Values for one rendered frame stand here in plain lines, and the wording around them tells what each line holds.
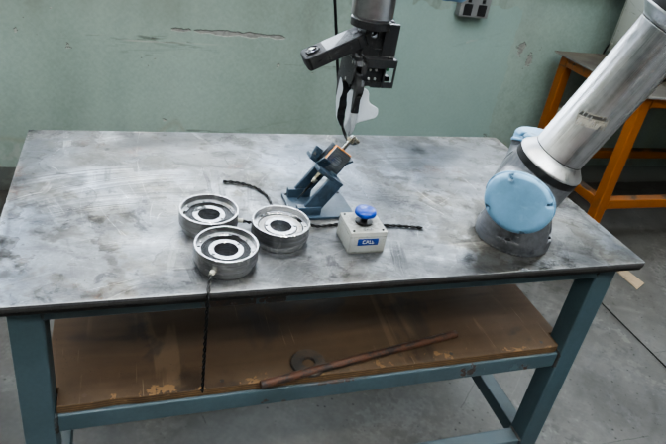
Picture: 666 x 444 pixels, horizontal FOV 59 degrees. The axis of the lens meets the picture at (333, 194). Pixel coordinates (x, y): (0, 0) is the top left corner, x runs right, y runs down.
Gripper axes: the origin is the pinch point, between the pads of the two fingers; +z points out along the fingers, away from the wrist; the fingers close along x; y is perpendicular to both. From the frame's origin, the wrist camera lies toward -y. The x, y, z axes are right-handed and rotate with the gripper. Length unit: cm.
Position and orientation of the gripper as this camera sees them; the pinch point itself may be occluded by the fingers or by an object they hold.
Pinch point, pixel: (342, 124)
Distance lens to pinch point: 113.2
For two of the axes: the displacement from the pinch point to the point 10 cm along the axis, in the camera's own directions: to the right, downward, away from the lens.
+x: -3.1, -5.0, 8.1
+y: 9.4, -0.3, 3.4
